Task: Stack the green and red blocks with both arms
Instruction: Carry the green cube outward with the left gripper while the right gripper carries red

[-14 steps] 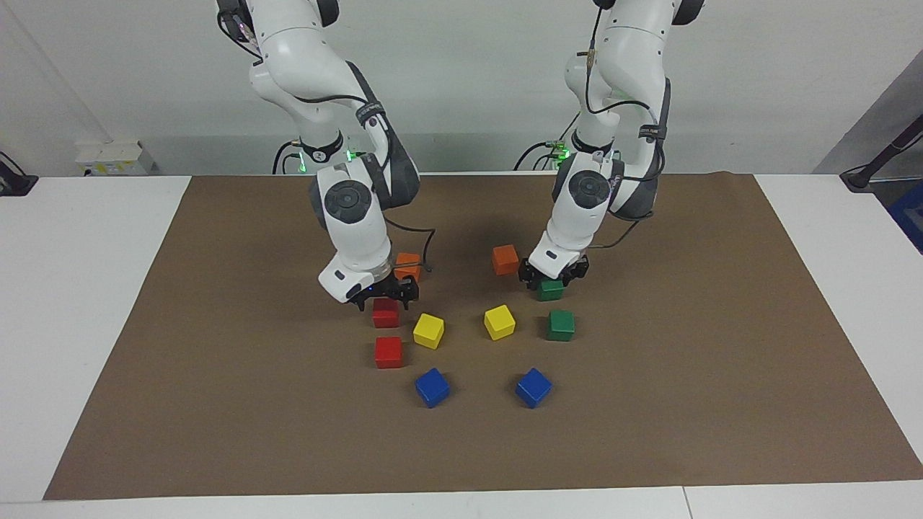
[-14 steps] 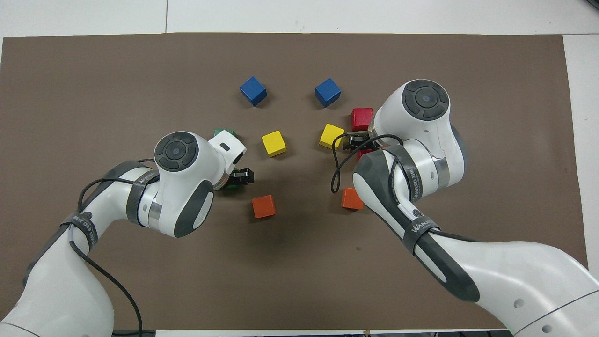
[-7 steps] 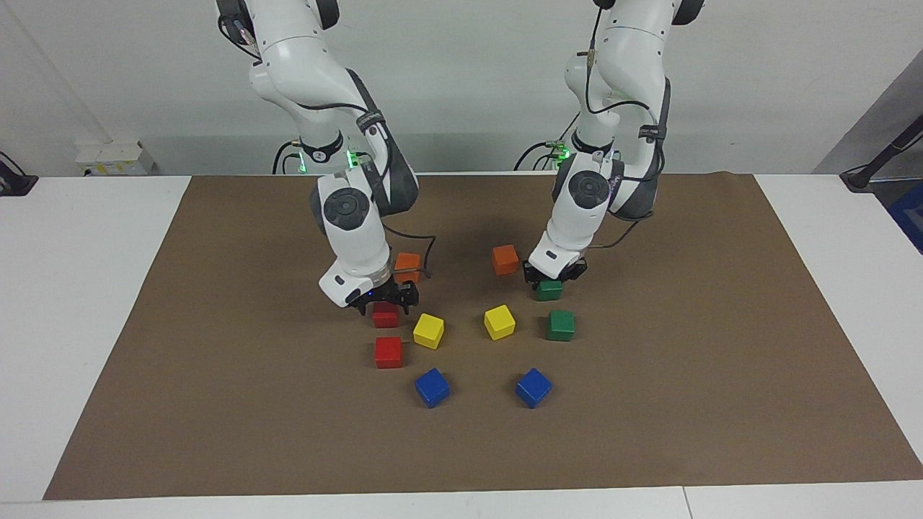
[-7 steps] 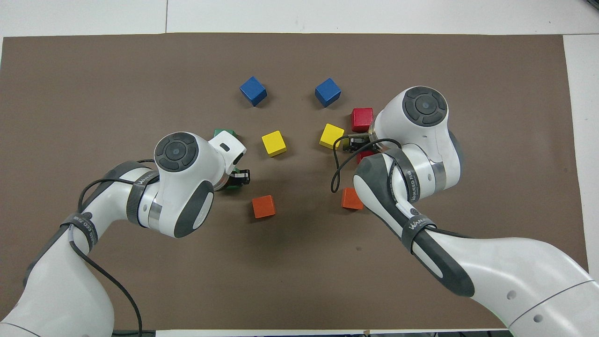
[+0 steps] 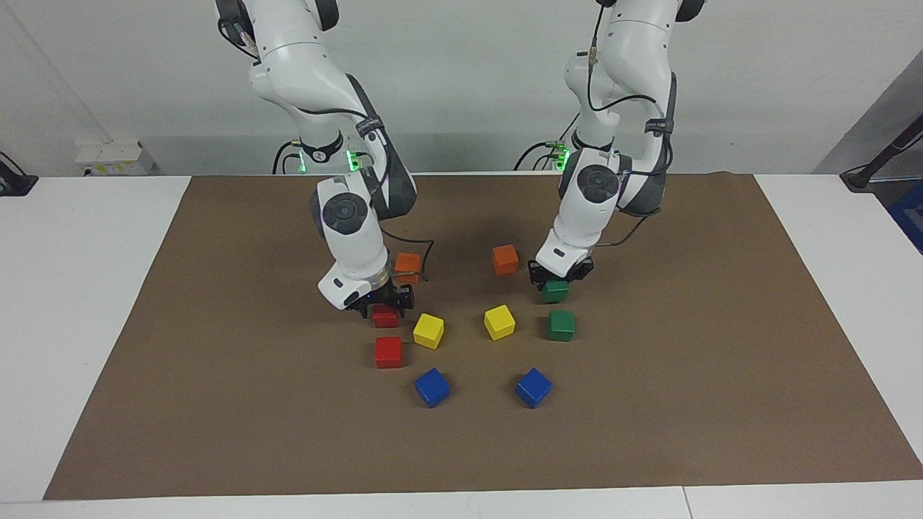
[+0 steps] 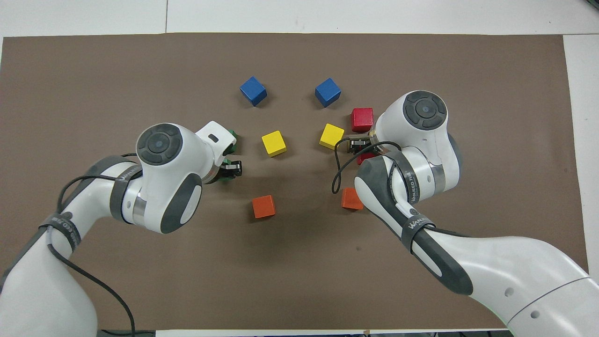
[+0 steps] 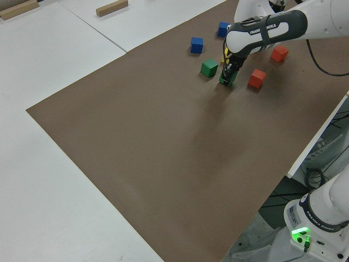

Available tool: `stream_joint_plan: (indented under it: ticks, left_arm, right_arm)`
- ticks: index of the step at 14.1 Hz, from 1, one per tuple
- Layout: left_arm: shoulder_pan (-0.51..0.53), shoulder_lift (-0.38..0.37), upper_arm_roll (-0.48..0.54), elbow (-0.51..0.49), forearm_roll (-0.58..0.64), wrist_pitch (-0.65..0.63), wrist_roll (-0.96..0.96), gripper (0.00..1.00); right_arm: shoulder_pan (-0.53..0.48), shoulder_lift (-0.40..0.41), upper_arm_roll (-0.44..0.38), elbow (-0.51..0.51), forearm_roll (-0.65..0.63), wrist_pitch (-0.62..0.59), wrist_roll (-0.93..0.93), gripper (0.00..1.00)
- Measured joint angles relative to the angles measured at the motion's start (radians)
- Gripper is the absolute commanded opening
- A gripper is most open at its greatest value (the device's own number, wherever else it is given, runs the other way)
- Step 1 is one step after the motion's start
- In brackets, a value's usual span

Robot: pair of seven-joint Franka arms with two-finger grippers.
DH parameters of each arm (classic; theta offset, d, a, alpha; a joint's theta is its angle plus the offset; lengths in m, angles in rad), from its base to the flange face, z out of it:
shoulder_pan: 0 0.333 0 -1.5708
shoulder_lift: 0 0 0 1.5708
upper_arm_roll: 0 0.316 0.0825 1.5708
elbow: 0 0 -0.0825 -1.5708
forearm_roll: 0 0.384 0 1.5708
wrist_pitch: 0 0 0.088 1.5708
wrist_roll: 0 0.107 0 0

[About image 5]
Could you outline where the yellow wooden cube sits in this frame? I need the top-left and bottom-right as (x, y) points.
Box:
(412, 313), (445, 350)
(483, 304), (517, 341)

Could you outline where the blue wooden cube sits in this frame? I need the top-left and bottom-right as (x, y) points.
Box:
(515, 368), (553, 409)
(414, 368), (451, 409)

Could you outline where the brown table mat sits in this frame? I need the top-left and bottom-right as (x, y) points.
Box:
(43, 172), (923, 502)

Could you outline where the white power box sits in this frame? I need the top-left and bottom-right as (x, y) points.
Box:
(76, 139), (156, 177)

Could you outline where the black stand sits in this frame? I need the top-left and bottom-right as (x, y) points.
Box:
(840, 112), (923, 192)

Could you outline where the blue crate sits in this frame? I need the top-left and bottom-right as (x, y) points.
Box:
(887, 179), (923, 254)

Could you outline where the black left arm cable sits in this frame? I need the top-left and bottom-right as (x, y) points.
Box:
(586, 0), (676, 249)

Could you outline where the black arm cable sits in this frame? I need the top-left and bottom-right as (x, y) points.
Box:
(586, 0), (676, 249)
(288, 107), (435, 283)

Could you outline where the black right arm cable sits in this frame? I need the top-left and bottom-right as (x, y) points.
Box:
(288, 107), (435, 283)

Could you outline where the black left base cable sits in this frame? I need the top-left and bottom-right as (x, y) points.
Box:
(513, 108), (581, 172)

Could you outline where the black base cable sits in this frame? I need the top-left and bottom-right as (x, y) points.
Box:
(273, 139), (304, 175)
(513, 108), (581, 172)

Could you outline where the black right base cable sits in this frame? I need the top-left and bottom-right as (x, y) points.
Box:
(273, 139), (304, 175)

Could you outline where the black clamp mount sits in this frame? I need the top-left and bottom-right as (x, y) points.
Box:
(0, 151), (38, 197)

